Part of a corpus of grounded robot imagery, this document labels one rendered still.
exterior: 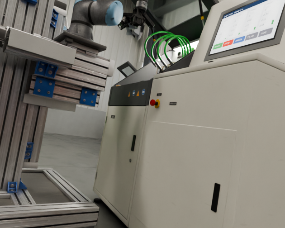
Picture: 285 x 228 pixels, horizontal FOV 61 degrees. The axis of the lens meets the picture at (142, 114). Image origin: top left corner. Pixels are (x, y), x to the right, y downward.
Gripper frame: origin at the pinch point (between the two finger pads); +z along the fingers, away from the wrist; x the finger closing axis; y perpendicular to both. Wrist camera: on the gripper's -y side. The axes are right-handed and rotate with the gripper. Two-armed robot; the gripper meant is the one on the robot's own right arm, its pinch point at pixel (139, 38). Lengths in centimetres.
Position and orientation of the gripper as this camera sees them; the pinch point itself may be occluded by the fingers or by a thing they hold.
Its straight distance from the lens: 172.4
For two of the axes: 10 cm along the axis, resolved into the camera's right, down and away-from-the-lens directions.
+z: -1.6, 9.9, -0.5
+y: -8.7, -1.7, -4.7
